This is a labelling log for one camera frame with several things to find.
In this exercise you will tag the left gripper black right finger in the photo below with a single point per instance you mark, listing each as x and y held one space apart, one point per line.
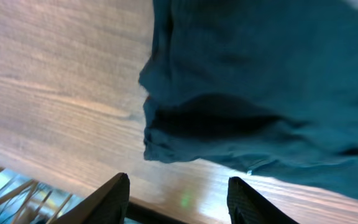
247 206

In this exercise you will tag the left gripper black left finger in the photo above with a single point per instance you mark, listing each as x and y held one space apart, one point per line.
107 205

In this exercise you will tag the black t-shirt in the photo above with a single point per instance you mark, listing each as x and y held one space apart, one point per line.
266 87

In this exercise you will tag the wooden chair below table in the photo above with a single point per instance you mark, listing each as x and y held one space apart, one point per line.
25 201

